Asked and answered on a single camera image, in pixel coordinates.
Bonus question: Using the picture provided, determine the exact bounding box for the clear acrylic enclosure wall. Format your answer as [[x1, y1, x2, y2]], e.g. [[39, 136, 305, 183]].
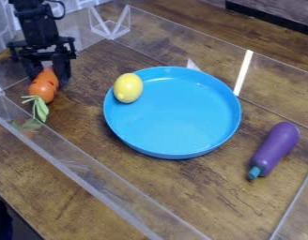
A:
[[0, 0, 308, 240]]

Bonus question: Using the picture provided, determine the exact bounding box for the orange toy carrot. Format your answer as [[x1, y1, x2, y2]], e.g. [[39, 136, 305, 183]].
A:
[[23, 67, 59, 123]]

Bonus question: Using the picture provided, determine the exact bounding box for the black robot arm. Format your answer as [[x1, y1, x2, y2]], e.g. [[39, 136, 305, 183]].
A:
[[8, 0, 77, 86]]

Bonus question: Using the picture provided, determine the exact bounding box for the purple toy eggplant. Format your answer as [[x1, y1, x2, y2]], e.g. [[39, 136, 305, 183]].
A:
[[247, 122, 299, 180]]

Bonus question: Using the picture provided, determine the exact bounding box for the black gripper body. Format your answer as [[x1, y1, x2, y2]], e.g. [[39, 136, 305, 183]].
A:
[[8, 37, 76, 61]]

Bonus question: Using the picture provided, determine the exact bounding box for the blue round tray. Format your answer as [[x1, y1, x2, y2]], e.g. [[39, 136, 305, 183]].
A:
[[103, 67, 242, 159]]

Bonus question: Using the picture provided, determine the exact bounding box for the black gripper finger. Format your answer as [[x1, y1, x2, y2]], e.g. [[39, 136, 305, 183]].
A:
[[52, 53, 72, 86], [21, 58, 44, 80]]

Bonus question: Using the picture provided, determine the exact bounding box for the yellow toy lemon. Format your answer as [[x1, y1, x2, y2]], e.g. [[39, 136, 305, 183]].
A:
[[114, 73, 143, 103]]

